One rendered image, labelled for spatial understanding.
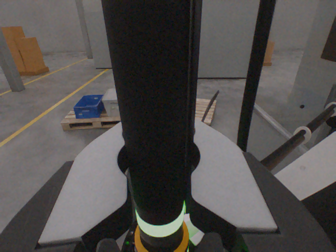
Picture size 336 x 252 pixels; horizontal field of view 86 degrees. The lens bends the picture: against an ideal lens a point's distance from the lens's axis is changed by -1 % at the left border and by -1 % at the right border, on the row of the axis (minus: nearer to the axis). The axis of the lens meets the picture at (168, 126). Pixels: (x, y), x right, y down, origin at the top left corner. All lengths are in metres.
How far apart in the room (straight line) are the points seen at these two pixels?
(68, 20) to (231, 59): 10.56
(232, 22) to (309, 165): 5.41
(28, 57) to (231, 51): 6.88
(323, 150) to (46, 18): 14.46
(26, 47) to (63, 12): 6.12
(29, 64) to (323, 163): 8.39
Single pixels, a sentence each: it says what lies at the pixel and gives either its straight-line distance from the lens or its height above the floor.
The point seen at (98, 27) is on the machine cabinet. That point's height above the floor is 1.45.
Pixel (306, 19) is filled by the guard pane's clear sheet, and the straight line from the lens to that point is 1.21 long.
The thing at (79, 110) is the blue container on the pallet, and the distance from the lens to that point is 3.40.
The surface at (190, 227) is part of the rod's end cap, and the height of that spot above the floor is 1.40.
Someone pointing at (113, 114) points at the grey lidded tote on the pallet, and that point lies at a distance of 3.30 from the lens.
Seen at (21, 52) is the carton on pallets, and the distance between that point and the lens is 8.53.
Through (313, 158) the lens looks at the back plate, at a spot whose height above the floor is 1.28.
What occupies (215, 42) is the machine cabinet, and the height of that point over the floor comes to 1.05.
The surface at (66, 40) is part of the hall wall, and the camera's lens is 14.12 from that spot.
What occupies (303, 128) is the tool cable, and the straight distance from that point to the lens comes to 0.39.
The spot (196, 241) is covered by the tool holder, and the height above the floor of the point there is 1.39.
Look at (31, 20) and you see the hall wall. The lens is 15.12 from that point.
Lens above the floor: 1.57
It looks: 30 degrees down
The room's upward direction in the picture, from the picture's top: 1 degrees counter-clockwise
